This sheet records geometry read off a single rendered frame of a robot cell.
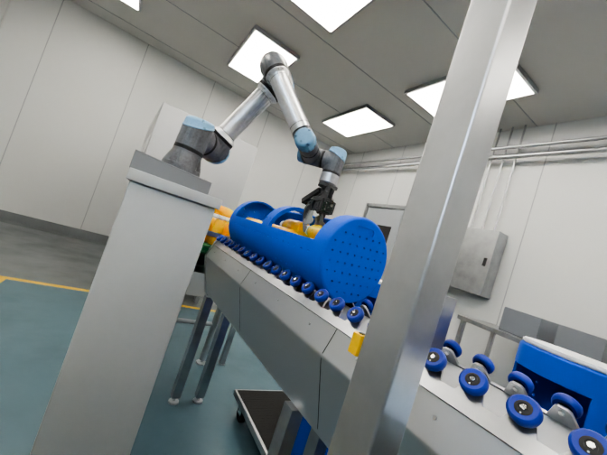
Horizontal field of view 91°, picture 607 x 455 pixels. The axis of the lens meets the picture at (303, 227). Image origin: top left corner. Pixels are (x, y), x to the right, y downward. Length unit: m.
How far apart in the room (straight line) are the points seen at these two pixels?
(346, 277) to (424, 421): 0.46
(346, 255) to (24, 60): 5.83
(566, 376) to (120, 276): 1.32
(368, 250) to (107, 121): 5.40
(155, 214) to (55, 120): 4.98
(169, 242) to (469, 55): 1.01
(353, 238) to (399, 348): 0.59
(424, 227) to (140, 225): 0.95
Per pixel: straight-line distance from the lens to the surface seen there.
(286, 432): 1.04
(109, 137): 5.95
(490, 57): 0.48
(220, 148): 1.38
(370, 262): 1.02
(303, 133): 1.11
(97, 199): 5.92
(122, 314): 1.23
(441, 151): 0.44
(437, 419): 0.65
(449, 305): 0.80
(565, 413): 0.80
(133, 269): 1.18
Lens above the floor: 1.10
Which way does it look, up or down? 3 degrees up
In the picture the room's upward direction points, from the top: 18 degrees clockwise
